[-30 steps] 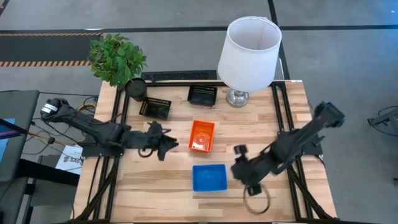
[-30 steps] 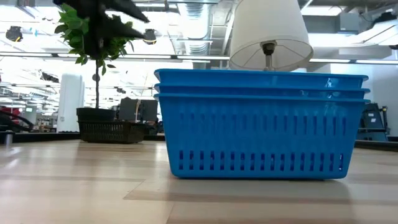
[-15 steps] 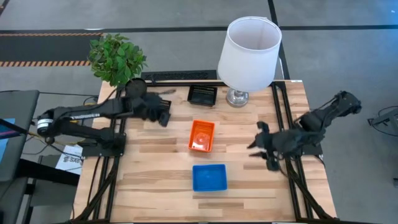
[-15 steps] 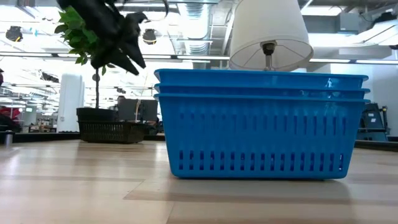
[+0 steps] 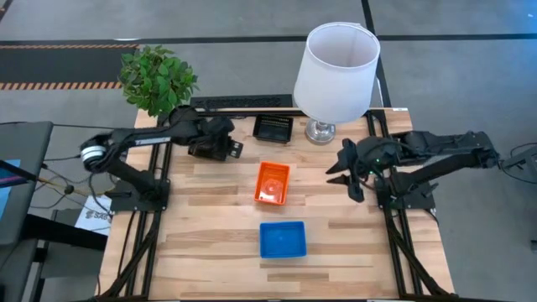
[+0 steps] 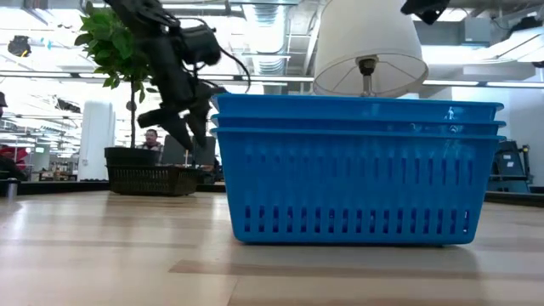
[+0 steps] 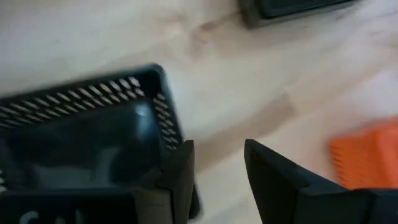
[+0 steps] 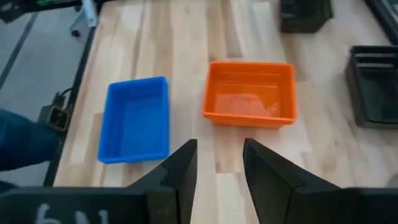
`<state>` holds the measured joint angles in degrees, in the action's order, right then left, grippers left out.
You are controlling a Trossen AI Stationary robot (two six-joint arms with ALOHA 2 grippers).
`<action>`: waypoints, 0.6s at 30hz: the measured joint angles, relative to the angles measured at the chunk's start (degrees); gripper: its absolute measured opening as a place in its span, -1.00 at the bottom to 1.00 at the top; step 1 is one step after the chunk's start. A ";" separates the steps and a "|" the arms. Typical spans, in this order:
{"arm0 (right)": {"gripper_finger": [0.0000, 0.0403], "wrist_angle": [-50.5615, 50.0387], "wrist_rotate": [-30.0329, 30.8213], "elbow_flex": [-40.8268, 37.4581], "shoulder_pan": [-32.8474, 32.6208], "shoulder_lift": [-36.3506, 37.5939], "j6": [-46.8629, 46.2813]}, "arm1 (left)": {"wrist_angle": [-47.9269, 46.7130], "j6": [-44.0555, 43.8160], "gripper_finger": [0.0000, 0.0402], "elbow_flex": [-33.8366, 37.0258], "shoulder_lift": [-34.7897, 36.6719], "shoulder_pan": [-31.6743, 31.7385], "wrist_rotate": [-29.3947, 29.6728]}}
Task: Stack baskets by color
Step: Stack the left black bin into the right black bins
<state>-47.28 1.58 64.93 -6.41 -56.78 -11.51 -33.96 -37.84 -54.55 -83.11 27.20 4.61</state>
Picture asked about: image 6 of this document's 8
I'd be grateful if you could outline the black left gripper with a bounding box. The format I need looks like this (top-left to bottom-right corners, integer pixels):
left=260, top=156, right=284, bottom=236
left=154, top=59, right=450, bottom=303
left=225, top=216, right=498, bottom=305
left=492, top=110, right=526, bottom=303
left=136, top=31, right=229, bottom=151

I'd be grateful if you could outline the dark computer monitor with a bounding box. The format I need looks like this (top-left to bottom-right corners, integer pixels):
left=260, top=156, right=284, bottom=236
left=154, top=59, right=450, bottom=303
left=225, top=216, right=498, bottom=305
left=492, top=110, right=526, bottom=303
left=161, top=134, right=189, bottom=167
left=193, top=135, right=218, bottom=167

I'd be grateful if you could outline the person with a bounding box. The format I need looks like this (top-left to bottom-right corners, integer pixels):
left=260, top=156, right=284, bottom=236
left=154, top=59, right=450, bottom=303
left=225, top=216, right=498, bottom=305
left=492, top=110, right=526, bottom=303
left=136, top=127, right=166, bottom=155

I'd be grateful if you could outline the black plastic basket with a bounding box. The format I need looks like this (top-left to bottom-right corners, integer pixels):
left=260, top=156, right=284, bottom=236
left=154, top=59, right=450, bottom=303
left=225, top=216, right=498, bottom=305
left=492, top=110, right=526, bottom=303
left=105, top=164, right=201, bottom=197

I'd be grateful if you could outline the black plant pot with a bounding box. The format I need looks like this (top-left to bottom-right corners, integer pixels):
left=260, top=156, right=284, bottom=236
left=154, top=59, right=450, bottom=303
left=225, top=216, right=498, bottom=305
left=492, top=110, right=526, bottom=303
left=104, top=146, right=161, bottom=167

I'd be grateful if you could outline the white round pillar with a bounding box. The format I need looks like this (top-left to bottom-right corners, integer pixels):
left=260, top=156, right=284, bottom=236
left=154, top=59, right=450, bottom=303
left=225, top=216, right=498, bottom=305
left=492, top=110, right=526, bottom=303
left=77, top=99, right=117, bottom=183

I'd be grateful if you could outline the green leafy potted tree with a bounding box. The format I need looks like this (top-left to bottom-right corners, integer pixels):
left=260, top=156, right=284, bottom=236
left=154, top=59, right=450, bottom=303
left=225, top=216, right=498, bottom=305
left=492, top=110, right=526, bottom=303
left=73, top=1, right=159, bottom=149

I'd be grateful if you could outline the large blue plastic basket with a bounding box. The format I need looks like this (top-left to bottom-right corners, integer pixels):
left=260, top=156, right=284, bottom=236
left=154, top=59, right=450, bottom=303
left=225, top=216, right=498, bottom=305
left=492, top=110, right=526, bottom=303
left=209, top=127, right=507, bottom=247

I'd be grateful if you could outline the silver lamp stand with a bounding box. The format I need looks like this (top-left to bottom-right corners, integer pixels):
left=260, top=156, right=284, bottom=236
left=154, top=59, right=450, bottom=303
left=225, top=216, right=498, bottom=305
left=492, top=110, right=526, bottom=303
left=356, top=56, right=379, bottom=99

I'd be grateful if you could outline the black ceiling spot lamp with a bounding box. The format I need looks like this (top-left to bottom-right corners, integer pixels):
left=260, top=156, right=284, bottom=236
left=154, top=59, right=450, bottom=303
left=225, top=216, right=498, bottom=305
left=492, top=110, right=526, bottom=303
left=7, top=34, right=32, bottom=58

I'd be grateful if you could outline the white lamp shade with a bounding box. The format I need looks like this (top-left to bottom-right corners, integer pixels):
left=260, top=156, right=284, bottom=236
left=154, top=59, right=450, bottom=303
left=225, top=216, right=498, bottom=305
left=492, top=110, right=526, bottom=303
left=312, top=0, right=430, bottom=99

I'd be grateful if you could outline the dark machine with blue panel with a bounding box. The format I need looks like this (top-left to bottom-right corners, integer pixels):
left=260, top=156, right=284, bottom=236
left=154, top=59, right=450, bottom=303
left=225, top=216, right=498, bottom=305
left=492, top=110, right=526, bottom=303
left=487, top=139, right=533, bottom=195

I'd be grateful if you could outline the black left wrist camera cable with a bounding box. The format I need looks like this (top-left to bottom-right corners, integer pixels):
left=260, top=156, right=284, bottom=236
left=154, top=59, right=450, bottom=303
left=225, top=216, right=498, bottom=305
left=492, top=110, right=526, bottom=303
left=218, top=43, right=253, bottom=94

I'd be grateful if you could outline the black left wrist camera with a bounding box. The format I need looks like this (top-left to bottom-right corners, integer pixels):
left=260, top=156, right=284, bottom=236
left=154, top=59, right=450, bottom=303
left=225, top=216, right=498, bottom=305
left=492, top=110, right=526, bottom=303
left=179, top=24, right=223, bottom=67

